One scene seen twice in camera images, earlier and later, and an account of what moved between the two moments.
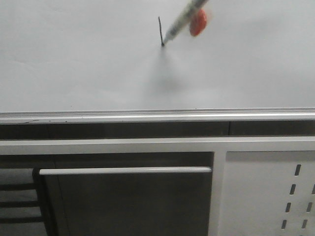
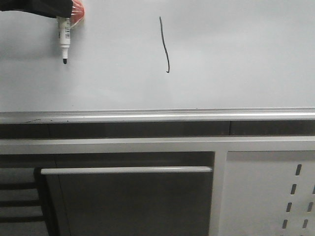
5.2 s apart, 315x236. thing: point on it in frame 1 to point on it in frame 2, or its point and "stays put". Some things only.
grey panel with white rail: x=127 y=201 stays put
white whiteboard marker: x=183 y=19 to x=64 y=23
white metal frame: x=220 y=146 stays put
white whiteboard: x=107 y=54 stays put
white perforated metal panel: x=267 y=193 stays put
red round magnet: x=198 y=22 to x=78 y=12
